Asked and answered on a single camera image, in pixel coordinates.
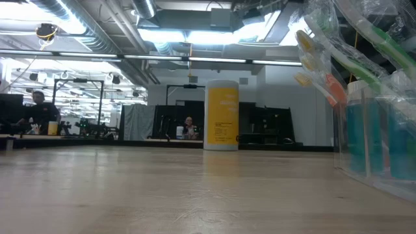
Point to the grey hanging cloth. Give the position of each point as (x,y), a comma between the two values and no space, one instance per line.
(138,122)

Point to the yellow white wipes canister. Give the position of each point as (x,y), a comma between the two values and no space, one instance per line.
(222,113)

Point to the teal mouthwash bottle white cap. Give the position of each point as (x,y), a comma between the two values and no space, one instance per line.
(399,146)
(356,130)

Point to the black background cabinet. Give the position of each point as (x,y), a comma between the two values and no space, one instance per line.
(274,123)

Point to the small yellow background canister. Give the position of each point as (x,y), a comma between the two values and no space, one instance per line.
(52,128)

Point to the long ceiling light strip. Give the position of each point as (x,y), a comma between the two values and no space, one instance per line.
(152,57)

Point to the person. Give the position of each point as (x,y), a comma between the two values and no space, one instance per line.
(190,128)
(42,112)

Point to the black background rig frame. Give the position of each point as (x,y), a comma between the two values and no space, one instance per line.
(78,80)
(190,86)

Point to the clear acrylic box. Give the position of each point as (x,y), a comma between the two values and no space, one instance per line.
(390,191)

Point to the small white background canister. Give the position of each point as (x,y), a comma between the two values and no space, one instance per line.
(179,132)

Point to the black background monitor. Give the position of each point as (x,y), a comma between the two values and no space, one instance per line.
(11,110)

